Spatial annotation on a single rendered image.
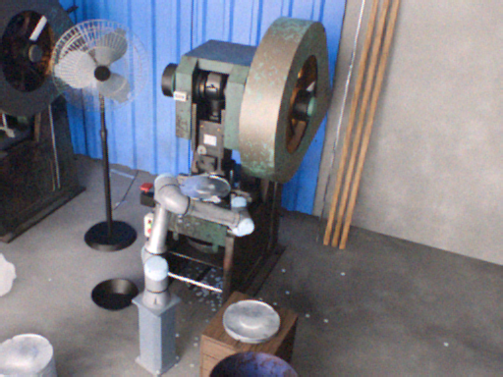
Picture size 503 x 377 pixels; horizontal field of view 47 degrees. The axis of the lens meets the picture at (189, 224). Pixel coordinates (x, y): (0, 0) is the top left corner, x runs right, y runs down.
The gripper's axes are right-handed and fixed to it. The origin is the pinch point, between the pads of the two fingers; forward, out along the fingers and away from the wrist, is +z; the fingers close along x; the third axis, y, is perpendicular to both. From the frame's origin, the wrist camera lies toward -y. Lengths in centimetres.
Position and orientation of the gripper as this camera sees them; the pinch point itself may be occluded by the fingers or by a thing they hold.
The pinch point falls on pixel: (214, 197)
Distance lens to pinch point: 322.2
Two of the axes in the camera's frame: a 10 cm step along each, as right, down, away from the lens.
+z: -4.2, -5.0, 7.5
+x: -0.2, 8.4, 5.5
